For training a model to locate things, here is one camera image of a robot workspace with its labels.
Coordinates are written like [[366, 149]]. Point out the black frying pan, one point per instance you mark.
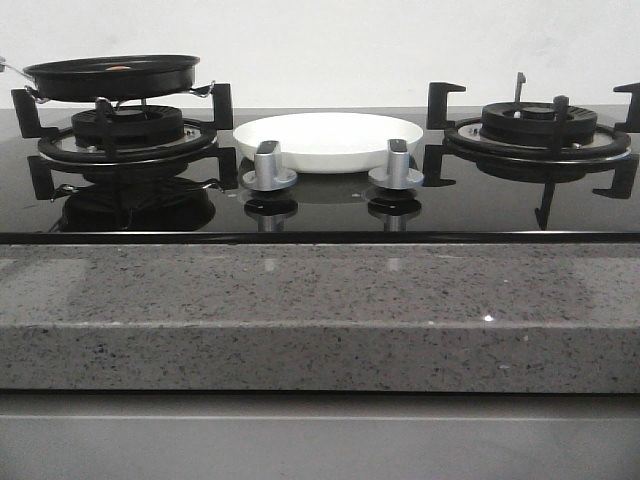
[[116, 78]]

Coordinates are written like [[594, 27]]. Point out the black gas burner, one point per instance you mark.
[[534, 123], [131, 126]]

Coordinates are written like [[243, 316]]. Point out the white round plate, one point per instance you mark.
[[328, 142]]

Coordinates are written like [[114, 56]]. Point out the black pan support grate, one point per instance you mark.
[[113, 166], [440, 102]]

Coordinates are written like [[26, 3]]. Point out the black left pan support grate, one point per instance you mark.
[[113, 166]]

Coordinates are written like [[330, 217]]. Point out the silver left stove knob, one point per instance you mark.
[[269, 174]]

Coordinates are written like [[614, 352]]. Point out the silver stove knob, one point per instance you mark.
[[397, 174], [269, 174]]

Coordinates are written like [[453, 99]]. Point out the black left gas burner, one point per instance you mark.
[[131, 126]]

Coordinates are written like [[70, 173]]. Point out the black right pan support grate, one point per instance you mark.
[[440, 102]]

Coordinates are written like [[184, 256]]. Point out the wire pan support stand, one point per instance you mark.
[[202, 91]]

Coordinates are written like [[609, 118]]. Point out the black glass gas stove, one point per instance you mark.
[[206, 204]]

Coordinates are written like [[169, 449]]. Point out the silver right stove knob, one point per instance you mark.
[[397, 174]]

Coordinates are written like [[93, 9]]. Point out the grey cabinet front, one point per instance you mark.
[[317, 436]]

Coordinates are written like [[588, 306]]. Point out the black right gas burner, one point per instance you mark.
[[534, 123]]

